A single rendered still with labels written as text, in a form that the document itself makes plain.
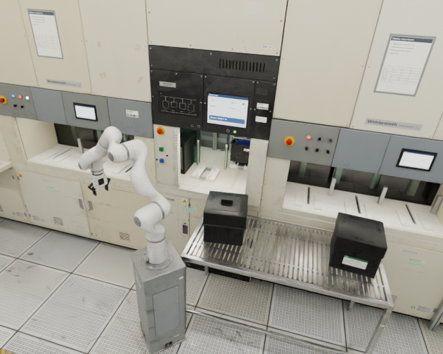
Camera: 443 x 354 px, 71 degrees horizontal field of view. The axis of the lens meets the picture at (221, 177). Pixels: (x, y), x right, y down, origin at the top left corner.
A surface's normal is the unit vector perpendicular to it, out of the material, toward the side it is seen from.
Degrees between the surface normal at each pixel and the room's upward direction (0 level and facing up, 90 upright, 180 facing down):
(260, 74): 90
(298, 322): 0
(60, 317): 0
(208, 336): 0
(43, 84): 90
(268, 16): 88
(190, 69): 90
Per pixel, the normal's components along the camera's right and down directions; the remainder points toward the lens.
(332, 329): 0.05, -0.87
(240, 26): -0.26, 0.47
